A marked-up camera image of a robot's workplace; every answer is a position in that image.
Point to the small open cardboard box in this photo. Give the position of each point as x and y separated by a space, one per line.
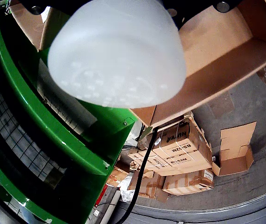
231 144

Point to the printed brown cardboard box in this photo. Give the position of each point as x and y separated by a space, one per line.
137 158
182 149

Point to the taped brown cardboard box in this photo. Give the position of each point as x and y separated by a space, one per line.
184 184
147 186

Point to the grey vertical pipe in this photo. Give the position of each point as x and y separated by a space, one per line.
112 207

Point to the grey flat sheet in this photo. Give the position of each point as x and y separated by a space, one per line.
65 109

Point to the green metal shelf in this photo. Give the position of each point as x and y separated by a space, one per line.
53 130

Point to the crumpled white plastic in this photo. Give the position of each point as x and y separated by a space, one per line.
127 193

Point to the frosted cap teal label bottle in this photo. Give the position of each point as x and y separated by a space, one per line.
116 53

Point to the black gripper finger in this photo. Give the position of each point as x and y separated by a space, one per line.
193 7
36 4

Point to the divided cardboard box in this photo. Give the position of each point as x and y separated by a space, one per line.
217 46

